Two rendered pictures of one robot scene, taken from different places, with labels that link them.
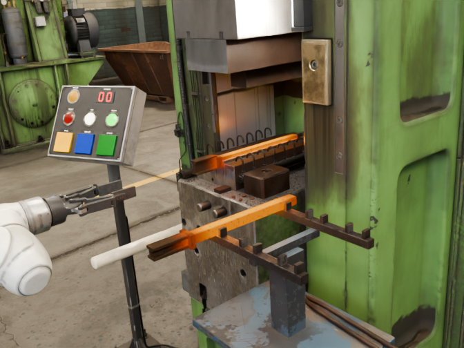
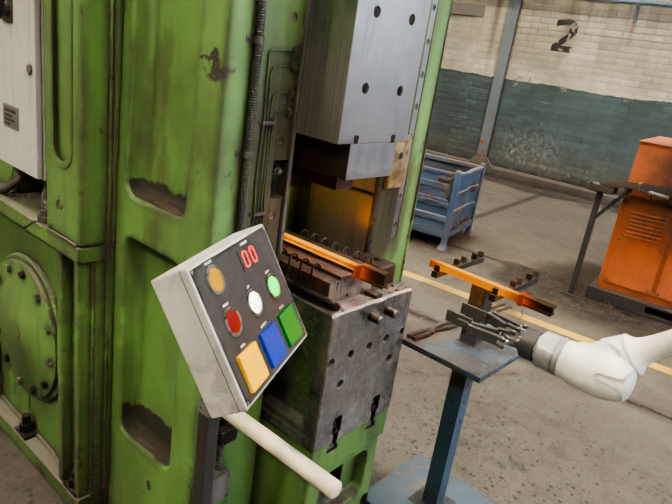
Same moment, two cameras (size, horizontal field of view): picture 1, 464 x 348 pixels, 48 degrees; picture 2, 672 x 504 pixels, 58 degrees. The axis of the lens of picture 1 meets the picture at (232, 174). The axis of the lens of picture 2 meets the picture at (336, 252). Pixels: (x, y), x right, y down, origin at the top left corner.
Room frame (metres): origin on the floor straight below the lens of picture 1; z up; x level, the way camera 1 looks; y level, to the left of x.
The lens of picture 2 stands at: (1.97, 1.62, 1.60)
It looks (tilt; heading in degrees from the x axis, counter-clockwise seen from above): 19 degrees down; 257
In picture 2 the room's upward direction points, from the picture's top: 9 degrees clockwise
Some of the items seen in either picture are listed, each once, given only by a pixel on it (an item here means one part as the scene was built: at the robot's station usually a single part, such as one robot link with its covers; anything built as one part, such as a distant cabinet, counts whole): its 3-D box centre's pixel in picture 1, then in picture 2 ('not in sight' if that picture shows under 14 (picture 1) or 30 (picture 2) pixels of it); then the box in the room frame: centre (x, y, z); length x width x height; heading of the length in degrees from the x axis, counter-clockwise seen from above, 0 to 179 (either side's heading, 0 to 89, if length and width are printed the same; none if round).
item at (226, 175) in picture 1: (262, 155); (300, 260); (1.70, -0.11, 0.96); 0.42 x 0.20 x 0.09; 129
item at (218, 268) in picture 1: (278, 230); (299, 331); (1.66, -0.15, 0.69); 0.56 x 0.38 x 0.45; 129
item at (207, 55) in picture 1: (257, 47); (315, 144); (1.70, -0.11, 1.32); 0.42 x 0.20 x 0.10; 129
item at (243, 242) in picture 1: (285, 229); (487, 271); (1.07, -0.11, 0.97); 0.23 x 0.06 x 0.02; 128
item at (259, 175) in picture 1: (267, 181); (372, 269); (1.46, -0.10, 0.95); 0.12 x 0.08 x 0.06; 129
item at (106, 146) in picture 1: (107, 145); (288, 325); (1.79, 0.44, 1.01); 0.07 x 0.05 x 0.07; 64
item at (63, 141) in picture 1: (64, 142); (251, 367); (1.88, 0.62, 1.01); 0.07 x 0.05 x 0.07; 64
